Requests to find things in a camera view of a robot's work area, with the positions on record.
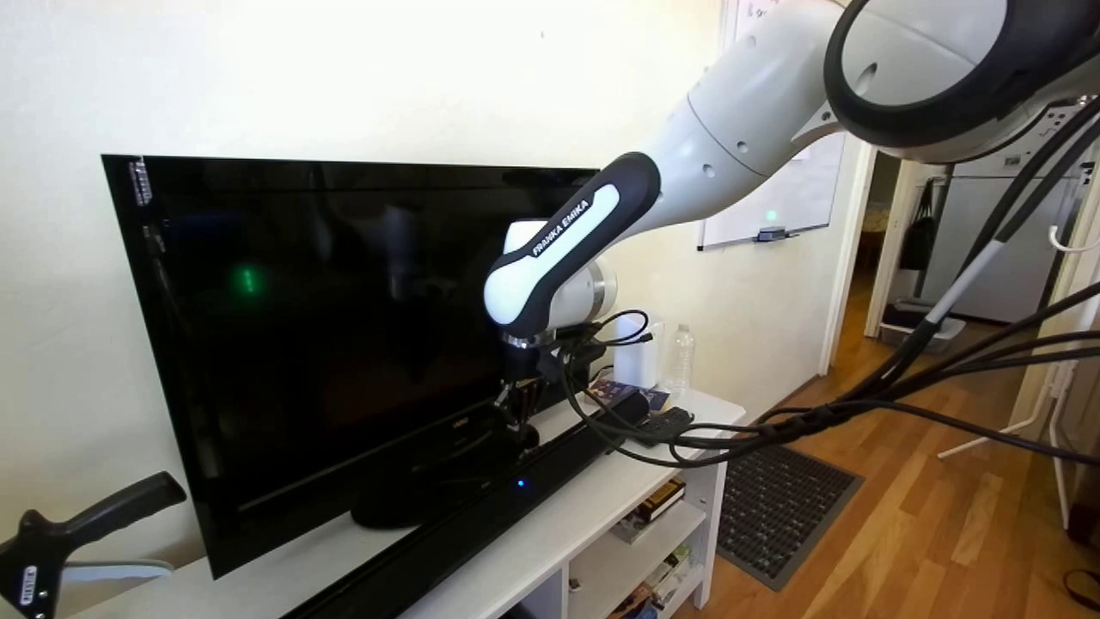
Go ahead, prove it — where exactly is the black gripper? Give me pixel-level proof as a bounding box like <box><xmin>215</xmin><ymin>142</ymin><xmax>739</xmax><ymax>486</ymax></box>
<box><xmin>494</xmin><ymin>322</ymin><xmax>613</xmax><ymax>455</ymax></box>

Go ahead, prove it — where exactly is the blue paperback book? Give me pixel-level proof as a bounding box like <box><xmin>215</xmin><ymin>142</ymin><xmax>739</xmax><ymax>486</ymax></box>
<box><xmin>589</xmin><ymin>378</ymin><xmax>674</xmax><ymax>424</ymax></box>

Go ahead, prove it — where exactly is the white television cabinet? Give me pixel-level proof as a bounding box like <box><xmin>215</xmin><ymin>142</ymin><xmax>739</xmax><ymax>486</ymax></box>
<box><xmin>65</xmin><ymin>381</ymin><xmax>751</xmax><ymax>619</ymax></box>

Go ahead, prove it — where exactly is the long black soundbar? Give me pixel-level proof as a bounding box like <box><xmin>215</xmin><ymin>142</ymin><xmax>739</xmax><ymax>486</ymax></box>
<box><xmin>282</xmin><ymin>416</ymin><xmax>629</xmax><ymax>619</ymax></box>

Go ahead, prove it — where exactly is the white ribbed container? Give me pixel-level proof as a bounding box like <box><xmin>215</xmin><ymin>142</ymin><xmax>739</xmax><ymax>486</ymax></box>
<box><xmin>607</xmin><ymin>314</ymin><xmax>662</xmax><ymax>393</ymax></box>

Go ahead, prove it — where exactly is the black remote control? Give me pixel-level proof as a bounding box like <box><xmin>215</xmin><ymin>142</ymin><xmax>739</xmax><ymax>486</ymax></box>
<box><xmin>637</xmin><ymin>404</ymin><xmax>702</xmax><ymax>451</ymax></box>

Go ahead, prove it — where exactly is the stack of books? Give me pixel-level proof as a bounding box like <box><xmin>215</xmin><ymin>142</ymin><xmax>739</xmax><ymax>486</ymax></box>
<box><xmin>613</xmin><ymin>474</ymin><xmax>690</xmax><ymax>542</ymax></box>

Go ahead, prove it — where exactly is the clear plastic bottle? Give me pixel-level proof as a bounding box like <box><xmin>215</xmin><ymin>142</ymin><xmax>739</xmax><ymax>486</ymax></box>
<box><xmin>668</xmin><ymin>322</ymin><xmax>698</xmax><ymax>399</ymax></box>

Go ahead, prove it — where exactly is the black flat screen television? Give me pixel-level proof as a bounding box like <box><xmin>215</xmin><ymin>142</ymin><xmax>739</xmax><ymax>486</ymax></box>
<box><xmin>101</xmin><ymin>153</ymin><xmax>605</xmax><ymax>582</ymax></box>

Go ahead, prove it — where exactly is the black floor mat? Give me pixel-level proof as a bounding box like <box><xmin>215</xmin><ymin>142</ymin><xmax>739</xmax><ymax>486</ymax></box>
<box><xmin>714</xmin><ymin>439</ymin><xmax>867</xmax><ymax>594</ymax></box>

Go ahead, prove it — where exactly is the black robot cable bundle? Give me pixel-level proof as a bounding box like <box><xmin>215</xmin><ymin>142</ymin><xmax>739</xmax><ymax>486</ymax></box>
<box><xmin>563</xmin><ymin>91</ymin><xmax>1100</xmax><ymax>474</ymax></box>

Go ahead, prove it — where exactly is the white wall whiteboard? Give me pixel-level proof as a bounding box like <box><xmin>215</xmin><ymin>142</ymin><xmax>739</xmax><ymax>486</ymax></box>
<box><xmin>696</xmin><ymin>127</ymin><xmax>854</xmax><ymax>256</ymax></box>

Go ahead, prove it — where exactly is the black clamp handle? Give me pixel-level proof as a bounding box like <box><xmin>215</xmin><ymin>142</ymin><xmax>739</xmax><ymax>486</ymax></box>
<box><xmin>0</xmin><ymin>472</ymin><xmax>188</xmax><ymax>619</ymax></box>

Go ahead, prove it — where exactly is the white stand frame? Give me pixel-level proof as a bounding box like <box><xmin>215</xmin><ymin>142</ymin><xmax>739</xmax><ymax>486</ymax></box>
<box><xmin>935</xmin><ymin>329</ymin><xmax>1100</xmax><ymax>535</ymax></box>

